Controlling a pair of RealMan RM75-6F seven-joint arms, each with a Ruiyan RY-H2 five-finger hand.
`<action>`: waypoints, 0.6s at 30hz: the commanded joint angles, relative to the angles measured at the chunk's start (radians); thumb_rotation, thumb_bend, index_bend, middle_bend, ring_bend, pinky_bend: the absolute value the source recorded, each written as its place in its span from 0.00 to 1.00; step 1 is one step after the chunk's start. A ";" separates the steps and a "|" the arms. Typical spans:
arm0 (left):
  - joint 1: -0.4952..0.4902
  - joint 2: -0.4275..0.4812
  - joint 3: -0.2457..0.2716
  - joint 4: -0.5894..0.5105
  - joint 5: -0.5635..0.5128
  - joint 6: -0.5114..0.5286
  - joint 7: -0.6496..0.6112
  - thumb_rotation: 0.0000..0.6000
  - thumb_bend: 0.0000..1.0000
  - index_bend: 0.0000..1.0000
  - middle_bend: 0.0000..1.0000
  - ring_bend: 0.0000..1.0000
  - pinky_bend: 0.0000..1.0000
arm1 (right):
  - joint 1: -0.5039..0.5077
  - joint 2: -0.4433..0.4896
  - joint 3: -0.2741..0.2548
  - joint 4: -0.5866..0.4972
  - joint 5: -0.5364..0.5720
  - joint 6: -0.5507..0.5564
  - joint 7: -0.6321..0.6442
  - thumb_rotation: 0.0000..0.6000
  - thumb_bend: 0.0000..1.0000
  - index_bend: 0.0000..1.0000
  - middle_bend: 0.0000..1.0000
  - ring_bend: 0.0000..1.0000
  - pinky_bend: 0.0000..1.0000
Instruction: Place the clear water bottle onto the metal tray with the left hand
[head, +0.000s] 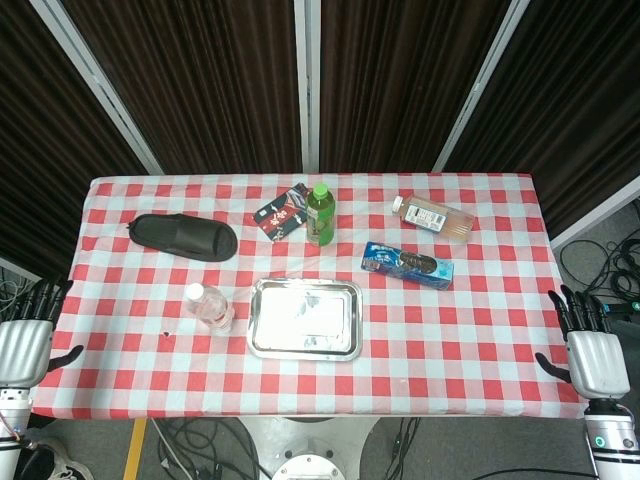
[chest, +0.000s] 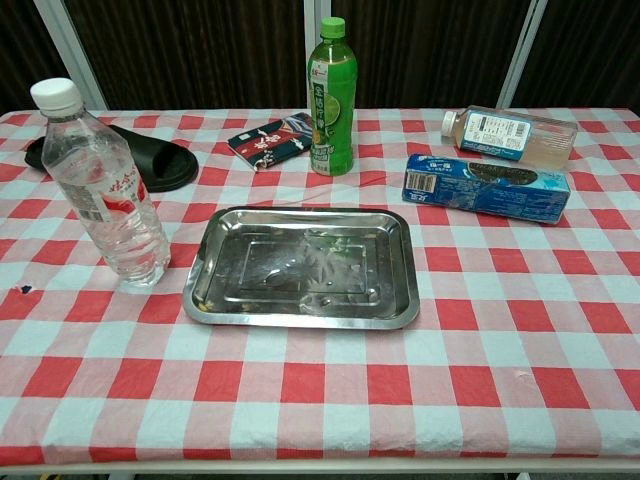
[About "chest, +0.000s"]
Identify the black rubber slipper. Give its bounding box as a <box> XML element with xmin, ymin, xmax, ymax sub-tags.
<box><xmin>24</xmin><ymin>124</ymin><xmax>200</xmax><ymax>194</ymax></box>

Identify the red white checkered tablecloth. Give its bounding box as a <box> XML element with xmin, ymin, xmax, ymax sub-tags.
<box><xmin>0</xmin><ymin>106</ymin><xmax>640</xmax><ymax>466</ymax></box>

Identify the transparent water bottle white cap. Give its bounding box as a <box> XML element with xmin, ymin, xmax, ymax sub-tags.
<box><xmin>29</xmin><ymin>77</ymin><xmax>172</xmax><ymax>288</ymax></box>

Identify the blue cookie package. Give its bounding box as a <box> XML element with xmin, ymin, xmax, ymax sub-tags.
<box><xmin>402</xmin><ymin>152</ymin><xmax>572</xmax><ymax>224</ymax></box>

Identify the clear drink bottle blue label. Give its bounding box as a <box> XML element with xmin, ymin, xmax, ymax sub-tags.
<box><xmin>440</xmin><ymin>104</ymin><xmax>579</xmax><ymax>169</ymax></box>

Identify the stainless steel rectangular tray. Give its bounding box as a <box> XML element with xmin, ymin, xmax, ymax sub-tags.
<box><xmin>182</xmin><ymin>207</ymin><xmax>421</xmax><ymax>331</ymax></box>

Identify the red black snack packet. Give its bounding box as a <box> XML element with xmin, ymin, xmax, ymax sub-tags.
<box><xmin>227</xmin><ymin>111</ymin><xmax>315</xmax><ymax>173</ymax></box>

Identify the green tea bottle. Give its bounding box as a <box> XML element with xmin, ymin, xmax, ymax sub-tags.
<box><xmin>306</xmin><ymin>16</ymin><xmax>359</xmax><ymax>177</ymax></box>

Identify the white metal frame post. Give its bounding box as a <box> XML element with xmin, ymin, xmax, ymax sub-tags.
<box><xmin>497</xmin><ymin>0</ymin><xmax>548</xmax><ymax>108</ymax></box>
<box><xmin>30</xmin><ymin>0</ymin><xmax>107</xmax><ymax>112</ymax></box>
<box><xmin>303</xmin><ymin>0</ymin><xmax>333</xmax><ymax>109</ymax></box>

